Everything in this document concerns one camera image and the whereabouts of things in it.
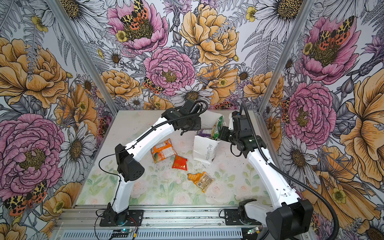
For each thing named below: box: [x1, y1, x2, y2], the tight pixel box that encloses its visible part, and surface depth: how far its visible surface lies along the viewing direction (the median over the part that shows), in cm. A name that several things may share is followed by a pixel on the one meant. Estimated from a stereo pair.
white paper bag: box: [193, 110, 222, 164], surface depth 81 cm
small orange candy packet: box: [187, 171, 206, 185], surface depth 89 cm
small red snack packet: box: [172, 155, 188, 171], surface depth 94 cm
